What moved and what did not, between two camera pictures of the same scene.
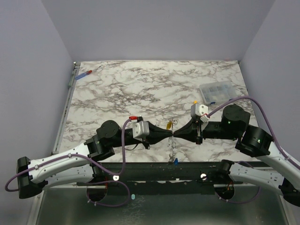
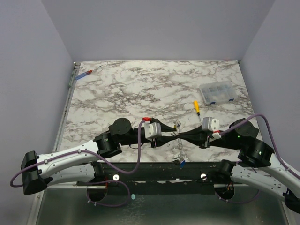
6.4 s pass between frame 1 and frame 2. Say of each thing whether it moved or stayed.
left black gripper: moved
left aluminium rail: stayed
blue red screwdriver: stayed
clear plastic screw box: stayed
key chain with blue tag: moved
